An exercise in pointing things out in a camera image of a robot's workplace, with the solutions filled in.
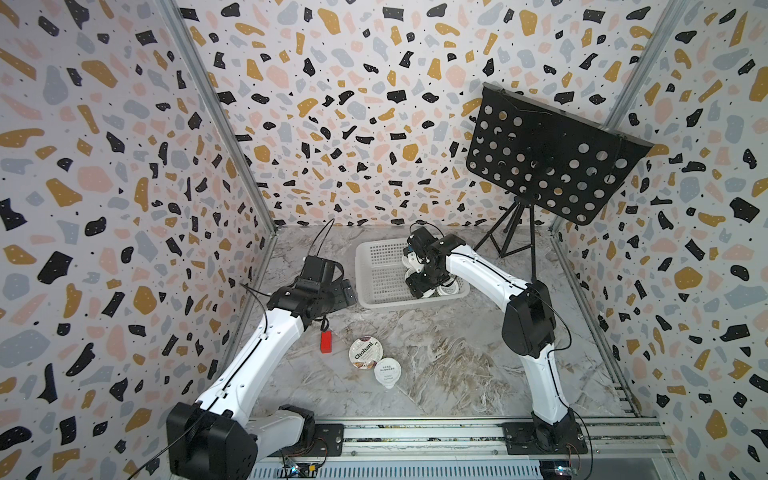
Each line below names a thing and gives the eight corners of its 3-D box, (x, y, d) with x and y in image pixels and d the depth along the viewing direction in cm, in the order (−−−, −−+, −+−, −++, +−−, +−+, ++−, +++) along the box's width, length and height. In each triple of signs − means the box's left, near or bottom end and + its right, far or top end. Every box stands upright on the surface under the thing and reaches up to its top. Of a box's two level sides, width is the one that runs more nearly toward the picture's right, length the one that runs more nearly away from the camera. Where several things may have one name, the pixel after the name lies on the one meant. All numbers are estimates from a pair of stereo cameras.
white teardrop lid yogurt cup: (372, 378, 86) (370, 370, 81) (387, 361, 89) (386, 352, 84) (390, 395, 83) (389, 387, 78) (405, 377, 86) (405, 368, 81)
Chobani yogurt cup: (349, 373, 87) (346, 366, 82) (352, 344, 92) (350, 336, 88) (382, 373, 87) (381, 366, 82) (383, 345, 92) (383, 336, 88)
